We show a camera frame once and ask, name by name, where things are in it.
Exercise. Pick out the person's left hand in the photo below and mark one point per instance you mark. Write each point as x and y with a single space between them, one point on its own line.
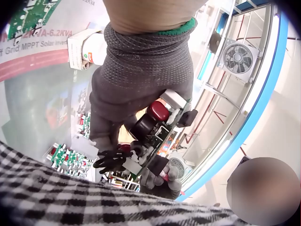
141 70

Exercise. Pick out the person's right hand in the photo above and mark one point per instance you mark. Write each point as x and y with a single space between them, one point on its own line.
162 186

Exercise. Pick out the person's left fingers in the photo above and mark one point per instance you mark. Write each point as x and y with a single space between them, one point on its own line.
103 127

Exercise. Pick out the person's right fingers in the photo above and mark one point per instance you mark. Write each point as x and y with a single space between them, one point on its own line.
172 175

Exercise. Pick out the green circuit board with components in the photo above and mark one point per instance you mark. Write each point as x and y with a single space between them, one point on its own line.
160 122

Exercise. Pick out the pile of green circuit boards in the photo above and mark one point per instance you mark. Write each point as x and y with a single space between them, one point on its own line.
70 160

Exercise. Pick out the person's body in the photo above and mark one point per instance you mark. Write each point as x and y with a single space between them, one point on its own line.
82 200

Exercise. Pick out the white tube in cardboard box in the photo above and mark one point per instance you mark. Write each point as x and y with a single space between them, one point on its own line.
88 50

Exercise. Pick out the white printed banner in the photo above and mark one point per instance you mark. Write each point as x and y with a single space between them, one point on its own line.
40 54

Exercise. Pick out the large green circuit board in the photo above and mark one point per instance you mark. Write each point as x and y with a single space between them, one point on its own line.
30 18

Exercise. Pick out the blue and white frame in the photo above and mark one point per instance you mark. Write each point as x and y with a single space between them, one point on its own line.
261 106

